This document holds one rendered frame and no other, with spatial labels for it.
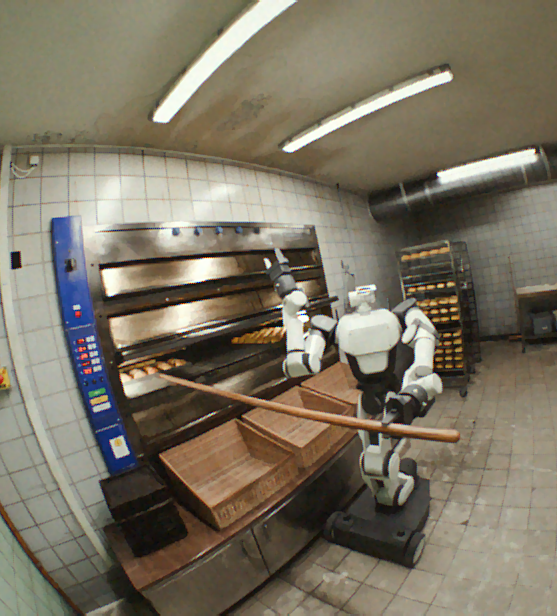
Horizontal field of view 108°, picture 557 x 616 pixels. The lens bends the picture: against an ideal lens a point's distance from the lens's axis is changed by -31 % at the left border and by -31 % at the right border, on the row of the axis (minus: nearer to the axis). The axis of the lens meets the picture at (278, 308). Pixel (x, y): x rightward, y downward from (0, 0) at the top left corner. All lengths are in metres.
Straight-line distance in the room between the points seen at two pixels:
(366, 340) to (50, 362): 1.44
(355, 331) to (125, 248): 1.23
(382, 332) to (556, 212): 4.87
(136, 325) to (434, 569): 2.08
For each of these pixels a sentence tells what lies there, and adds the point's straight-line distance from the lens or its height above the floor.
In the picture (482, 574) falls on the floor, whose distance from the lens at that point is 1.88.
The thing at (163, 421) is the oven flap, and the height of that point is 1.01.
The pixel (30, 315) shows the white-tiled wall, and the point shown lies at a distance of 1.52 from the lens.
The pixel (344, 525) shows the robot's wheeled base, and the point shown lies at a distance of 1.88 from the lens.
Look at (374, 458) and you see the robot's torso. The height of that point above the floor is 0.68.
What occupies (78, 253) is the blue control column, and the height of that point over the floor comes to 1.95.
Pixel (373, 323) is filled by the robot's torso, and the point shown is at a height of 1.36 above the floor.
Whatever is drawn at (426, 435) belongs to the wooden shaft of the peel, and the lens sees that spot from 0.72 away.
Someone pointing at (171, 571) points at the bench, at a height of 0.58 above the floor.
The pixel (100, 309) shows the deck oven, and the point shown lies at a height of 1.66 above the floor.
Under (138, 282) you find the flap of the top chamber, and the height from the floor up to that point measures 1.77.
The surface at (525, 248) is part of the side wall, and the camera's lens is 5.66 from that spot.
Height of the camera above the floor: 1.57
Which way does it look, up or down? 3 degrees down
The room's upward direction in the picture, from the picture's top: 11 degrees counter-clockwise
